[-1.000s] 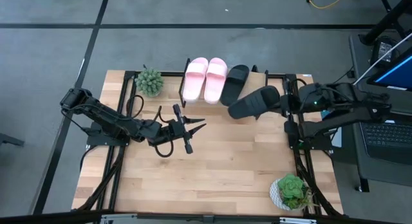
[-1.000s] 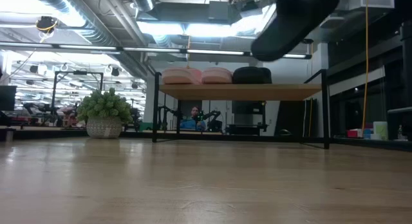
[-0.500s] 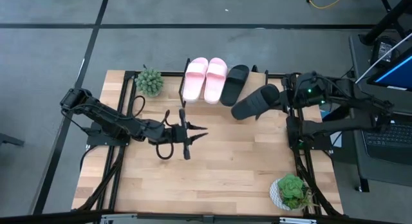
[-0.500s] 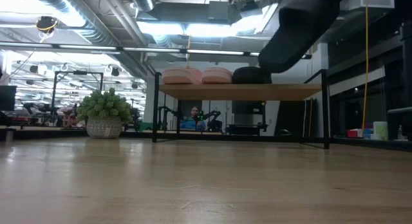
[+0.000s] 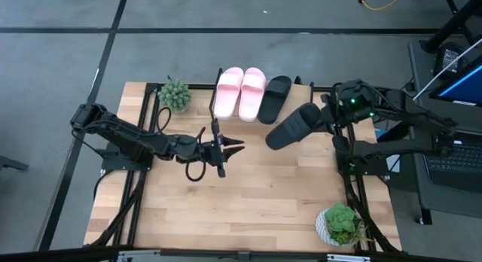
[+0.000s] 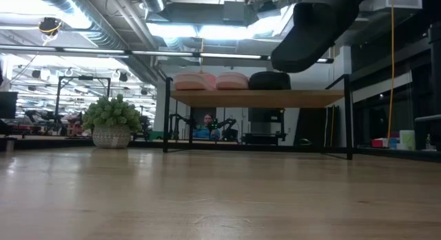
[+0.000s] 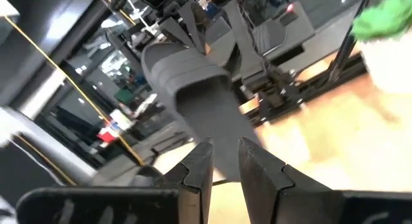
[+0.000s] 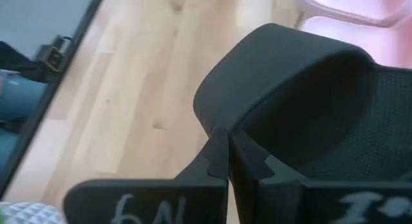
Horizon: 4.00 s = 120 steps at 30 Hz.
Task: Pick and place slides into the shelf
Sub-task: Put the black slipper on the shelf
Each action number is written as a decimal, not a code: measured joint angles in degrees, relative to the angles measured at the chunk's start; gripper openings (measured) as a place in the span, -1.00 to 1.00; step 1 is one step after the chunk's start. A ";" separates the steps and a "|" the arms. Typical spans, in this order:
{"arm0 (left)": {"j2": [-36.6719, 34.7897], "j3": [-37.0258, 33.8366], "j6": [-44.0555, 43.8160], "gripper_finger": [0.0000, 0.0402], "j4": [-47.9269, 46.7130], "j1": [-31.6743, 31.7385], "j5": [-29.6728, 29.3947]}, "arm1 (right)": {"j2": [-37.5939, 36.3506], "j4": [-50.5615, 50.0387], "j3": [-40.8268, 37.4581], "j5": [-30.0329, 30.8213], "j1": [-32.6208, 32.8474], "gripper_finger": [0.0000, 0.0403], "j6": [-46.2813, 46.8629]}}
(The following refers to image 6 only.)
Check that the pink foam slide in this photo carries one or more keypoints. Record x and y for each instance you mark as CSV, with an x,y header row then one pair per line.
x,y
231,82
189,82

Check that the black foam slide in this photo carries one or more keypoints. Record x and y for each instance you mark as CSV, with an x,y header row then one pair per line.
x,y
270,81
310,36

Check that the wooden shelf with black legs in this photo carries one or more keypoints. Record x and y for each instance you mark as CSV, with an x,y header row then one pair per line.
x,y
258,98

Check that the person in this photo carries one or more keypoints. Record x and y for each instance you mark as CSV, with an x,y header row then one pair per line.
x,y
206,131

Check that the black equipment cart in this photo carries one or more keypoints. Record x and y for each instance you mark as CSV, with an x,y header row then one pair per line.
x,y
265,116

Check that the long ceiling light bar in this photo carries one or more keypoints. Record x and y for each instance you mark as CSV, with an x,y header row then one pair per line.
x,y
165,53

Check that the green succulent in patterned pot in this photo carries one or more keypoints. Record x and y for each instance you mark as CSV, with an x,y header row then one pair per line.
x,y
112,136

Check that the blue box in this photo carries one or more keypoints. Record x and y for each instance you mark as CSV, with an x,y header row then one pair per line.
x,y
394,143

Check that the green white container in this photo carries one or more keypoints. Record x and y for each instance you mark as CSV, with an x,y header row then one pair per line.
x,y
407,140

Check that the small clear bottle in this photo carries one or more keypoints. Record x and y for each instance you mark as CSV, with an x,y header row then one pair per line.
x,y
428,142

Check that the black monitor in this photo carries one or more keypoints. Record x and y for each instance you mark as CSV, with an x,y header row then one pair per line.
x,y
7,105

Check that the black table edge rail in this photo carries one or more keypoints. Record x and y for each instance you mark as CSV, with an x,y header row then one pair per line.
x,y
224,147

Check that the silver round ventilation duct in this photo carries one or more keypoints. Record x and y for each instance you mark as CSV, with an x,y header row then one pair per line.
x,y
155,0

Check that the black background frame rig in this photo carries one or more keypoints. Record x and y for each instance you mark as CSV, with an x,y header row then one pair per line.
x,y
82,78

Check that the black table frame rails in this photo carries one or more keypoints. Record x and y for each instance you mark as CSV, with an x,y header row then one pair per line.
x,y
396,154
51,144

